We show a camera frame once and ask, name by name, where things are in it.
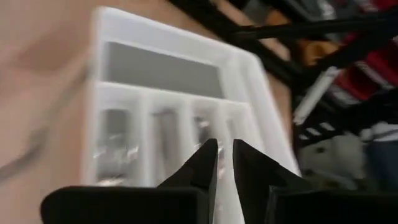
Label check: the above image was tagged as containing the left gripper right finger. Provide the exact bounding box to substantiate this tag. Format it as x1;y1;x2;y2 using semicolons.
233;139;398;224

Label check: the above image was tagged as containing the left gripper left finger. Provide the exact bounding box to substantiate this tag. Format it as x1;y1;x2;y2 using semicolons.
40;138;219;224

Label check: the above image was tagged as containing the silver fork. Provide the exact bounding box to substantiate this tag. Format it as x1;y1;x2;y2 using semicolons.
95;108;131;184
105;136;141;186

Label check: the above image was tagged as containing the beige bag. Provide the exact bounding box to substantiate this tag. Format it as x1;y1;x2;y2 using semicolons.
297;133;368;191

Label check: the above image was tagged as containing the person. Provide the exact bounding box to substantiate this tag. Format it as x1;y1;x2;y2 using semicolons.
360;123;398;191

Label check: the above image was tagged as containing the white bar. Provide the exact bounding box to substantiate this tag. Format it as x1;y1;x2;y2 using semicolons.
293;66;341;125

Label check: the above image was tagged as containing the red object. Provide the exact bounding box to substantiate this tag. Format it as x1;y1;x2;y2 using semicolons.
334;0;398;102

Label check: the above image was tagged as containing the white plastic cutlery tray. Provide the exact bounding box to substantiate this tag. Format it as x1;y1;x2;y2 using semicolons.
79;5;302;224

